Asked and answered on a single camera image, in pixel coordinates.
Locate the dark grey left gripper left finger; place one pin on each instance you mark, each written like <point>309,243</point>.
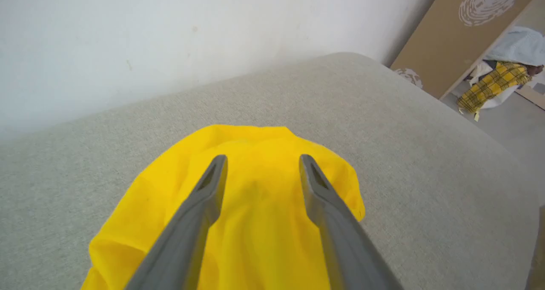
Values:
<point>187,239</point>

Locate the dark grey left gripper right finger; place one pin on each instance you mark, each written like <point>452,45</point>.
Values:
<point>345,247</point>

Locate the yellow bear print t-shirt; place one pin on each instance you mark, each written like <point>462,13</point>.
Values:
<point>259,153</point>

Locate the yellow plaid cloth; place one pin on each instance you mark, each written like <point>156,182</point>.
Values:
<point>494,85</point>

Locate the brown board with white print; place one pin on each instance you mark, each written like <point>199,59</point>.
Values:
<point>438,47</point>

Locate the light blue cloth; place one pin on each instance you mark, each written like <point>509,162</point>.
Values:
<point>519,47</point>

